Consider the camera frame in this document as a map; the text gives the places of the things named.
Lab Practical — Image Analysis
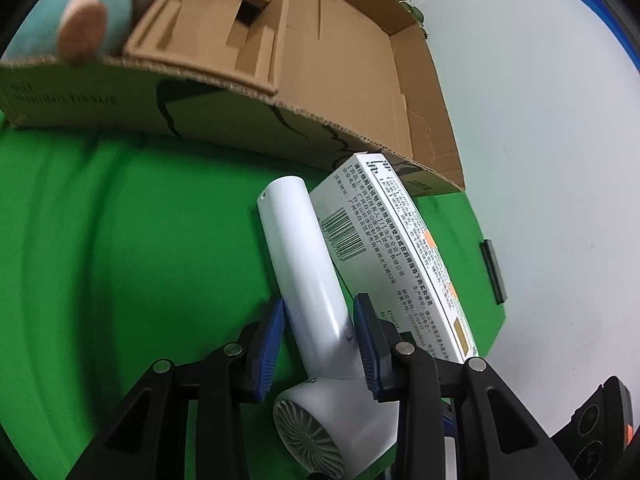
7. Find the green tablecloth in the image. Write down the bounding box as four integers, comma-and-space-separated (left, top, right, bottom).
0, 110, 507, 480

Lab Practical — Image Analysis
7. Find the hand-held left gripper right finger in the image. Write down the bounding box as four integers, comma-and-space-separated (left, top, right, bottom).
352, 293, 581, 480

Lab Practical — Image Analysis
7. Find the white printed carton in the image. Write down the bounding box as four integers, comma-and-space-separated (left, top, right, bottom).
308, 151, 480, 365

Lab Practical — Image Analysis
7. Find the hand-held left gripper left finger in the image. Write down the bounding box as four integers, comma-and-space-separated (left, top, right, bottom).
65, 296, 287, 480

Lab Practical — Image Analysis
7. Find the pig plush toy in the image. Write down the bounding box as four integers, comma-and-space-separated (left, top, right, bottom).
2, 0, 191, 66

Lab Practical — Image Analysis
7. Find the brown cardboard box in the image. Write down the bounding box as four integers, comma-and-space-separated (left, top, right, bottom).
0, 0, 466, 196

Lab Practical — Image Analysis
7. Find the green potted plant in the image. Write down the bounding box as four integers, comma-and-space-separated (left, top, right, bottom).
372, 0, 430, 41

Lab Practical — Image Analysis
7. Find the white hair dryer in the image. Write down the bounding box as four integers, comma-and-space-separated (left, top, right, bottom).
256, 175, 401, 480

